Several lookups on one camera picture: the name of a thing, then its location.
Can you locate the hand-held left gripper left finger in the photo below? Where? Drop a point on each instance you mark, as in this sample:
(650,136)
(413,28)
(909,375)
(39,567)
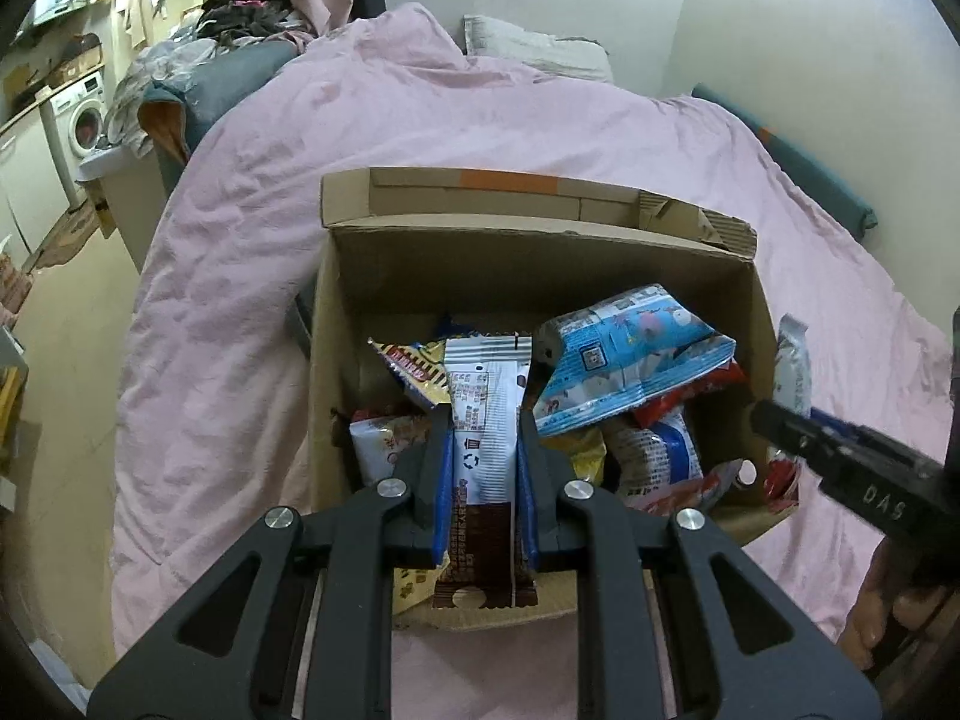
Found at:
(442,499)

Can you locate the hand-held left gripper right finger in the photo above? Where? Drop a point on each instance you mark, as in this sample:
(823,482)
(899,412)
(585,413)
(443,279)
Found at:
(529,499)

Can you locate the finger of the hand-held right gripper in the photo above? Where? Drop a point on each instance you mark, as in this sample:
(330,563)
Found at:
(862,431)
(795,431)

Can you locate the lime yellow snack packet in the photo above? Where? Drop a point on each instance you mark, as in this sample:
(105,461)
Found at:
(585,454)

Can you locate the brown white chocolate bar packet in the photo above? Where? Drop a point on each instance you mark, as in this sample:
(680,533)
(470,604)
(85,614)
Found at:
(484,420)

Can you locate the lilac cartoon snack packet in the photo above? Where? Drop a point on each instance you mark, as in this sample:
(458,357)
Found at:
(697,491)

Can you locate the orange yellow snack packet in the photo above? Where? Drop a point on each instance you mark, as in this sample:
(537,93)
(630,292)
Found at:
(416,379)

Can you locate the blue white puffy snack packet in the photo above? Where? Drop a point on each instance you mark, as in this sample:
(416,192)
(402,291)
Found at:
(660,457)

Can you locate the light blue snack packet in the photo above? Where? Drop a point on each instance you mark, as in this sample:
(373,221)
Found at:
(622,367)

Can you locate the brown cardboard box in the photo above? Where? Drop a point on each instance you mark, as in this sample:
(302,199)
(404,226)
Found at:
(525,262)

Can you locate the person's right hand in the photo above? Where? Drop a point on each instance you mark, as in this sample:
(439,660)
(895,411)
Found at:
(885,615)

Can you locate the pink blanket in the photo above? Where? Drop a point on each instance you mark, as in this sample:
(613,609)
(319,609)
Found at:
(247,277)

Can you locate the grey pillow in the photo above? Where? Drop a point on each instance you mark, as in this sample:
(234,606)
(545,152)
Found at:
(532,45)

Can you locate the floor rug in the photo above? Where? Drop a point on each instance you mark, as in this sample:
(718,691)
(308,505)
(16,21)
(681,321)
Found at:
(67,236)

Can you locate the grey blue quilt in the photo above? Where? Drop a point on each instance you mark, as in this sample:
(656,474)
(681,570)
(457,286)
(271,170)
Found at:
(225,82)

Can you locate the white plastic basin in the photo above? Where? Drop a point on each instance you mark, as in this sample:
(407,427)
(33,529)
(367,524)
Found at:
(112,163)

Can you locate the white washing machine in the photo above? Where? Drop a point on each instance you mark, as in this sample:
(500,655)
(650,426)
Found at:
(79,124)

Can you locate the white kitchen cabinet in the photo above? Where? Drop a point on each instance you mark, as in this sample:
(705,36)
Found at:
(26,180)

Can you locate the pile of clothes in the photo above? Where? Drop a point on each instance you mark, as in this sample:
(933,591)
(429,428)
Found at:
(240,7)

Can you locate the small brown carton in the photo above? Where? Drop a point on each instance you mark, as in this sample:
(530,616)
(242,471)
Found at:
(75,60)

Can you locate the hanging towel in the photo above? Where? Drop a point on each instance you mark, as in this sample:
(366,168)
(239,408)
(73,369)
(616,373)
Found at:
(136,11)

